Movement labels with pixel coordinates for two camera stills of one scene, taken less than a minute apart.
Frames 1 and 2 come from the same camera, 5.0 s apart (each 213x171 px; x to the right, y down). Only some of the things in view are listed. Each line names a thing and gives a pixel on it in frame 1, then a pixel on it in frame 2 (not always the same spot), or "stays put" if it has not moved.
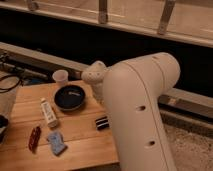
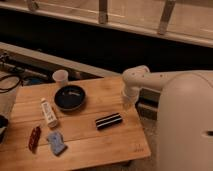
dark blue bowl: (69, 97) stays put
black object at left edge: (3, 124) stays put
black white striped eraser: (102, 123) stays put
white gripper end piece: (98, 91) to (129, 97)
